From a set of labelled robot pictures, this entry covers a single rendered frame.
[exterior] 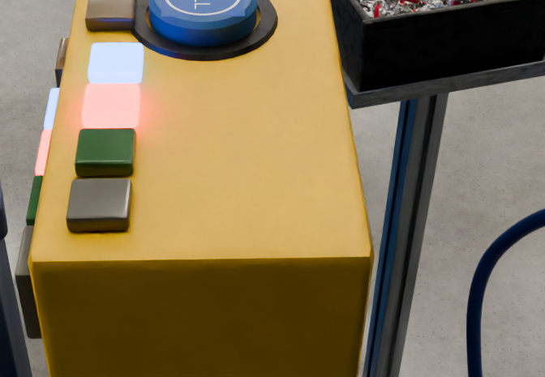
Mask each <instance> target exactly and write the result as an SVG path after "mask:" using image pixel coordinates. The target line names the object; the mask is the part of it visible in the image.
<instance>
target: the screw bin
mask: <svg viewBox="0 0 545 377"><path fill-rule="evenodd" d="M330 1H331V6H332V10H333V19H334V24H335V29H336V34H337V43H338V48H339V53H340V57H341V66H342V67H343V69H344V71H345V72H346V74H347V75H348V76H349V78H350V80H351V82H352V83H353V85H354V86H355V88H356V89H357V91H358V92H365V91H371V90H376V89H380V88H389V87H394V86H399V85H403V84H412V83H417V82H422V81H427V80H432V79H441V78H445V77H450V76H455V75H464V74H469V73H474V72H479V71H487V70H492V69H497V68H502V67H507V66H516V65H521V64H526V63H531V62H539V61H542V60H543V56H544V53H545V0H486V1H481V2H472V3H466V4H461V5H455V6H445V7H440V8H435V9H429V10H424V11H414V12H408V13H403V14H397V15H387V16H382V17H376V18H372V17H369V16H368V15H367V13H366V12H365V10H364V9H363V8H362V7H361V5H360V4H359V3H358V1H357V0H330Z"/></svg>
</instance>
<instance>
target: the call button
mask: <svg viewBox="0 0 545 377"><path fill-rule="evenodd" d="M148 1H149V15H150V24H151V26H152V29H153V30H154V32H155V33H156V34H158V35H159V36H161V37H164V38H165V39H167V40H169V41H173V42H176V43H179V44H183V45H193V46H212V45H223V44H227V43H230V42H233V41H237V40H239V39H241V38H243V37H245V36H246V35H248V34H249V33H251V32H252V31H253V29H254V28H255V25H256V20H257V0H148Z"/></svg>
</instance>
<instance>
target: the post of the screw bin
mask: <svg viewBox="0 0 545 377"><path fill-rule="evenodd" d="M448 95H449V92H448V93H444V94H439V95H434V96H425V97H420V98H416V99H411V100H406V101H401V103H400V110H399V116H398V122H397V133H396V139H395V145H394V151H393V162H392V168H391V174H390V180H389V186H388V198H387V203H386V209H385V215H384V227H383V233H382V238H381V244H380V255H379V262H378V268H377V273H376V279H375V291H374V297H373V303H372V308H371V320H370V326H369V332H368V338H367V349H366V355H365V361H364V367H363V377H399V374H400V369H401V361H402V356H403V351H404V347H405V342H406V333H407V328H408V323H409V319H410V311H411V306H412V301H413V296H414V287H415V283H416V278H417V273H418V265H419V260H420V255H421V250H422V245H423V237H424V233H425V228H426V223H427V214H428V209H429V205H430V200H431V192H432V187H433V182H434V177H435V172H436V164H437V159H438V155H439V150H440V141H441V136H442V131H443V127H444V118H445V114H446V109H447V104H448Z"/></svg>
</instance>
